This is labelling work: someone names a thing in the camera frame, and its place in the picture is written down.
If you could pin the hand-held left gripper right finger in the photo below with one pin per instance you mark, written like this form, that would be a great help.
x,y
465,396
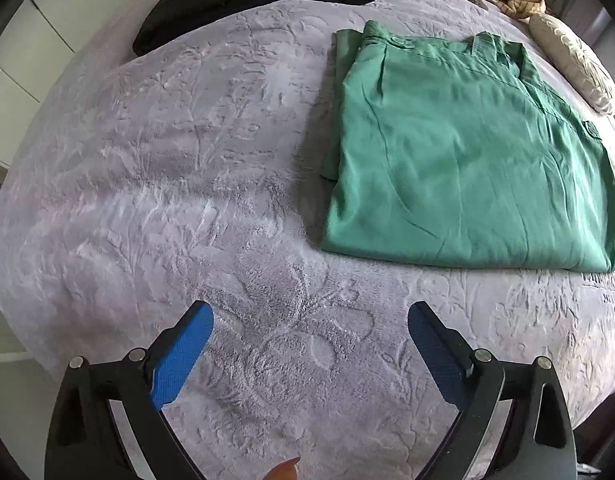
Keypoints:
x,y
437,355

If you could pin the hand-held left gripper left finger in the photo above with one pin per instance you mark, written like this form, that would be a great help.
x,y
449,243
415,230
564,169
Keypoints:
x,y
182,355

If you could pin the green work jacket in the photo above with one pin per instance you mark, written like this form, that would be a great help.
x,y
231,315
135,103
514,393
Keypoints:
x,y
462,160

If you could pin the person's left hand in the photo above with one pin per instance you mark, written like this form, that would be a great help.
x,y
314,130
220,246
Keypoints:
x,y
285,471

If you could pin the cream round pleated pillow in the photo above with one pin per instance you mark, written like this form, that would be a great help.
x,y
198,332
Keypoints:
x,y
577,60

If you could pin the white wardrobe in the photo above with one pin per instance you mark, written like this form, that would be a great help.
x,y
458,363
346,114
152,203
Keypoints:
x,y
32,50

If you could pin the lavender embossed blanket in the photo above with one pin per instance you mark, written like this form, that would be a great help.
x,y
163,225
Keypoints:
x,y
187,170

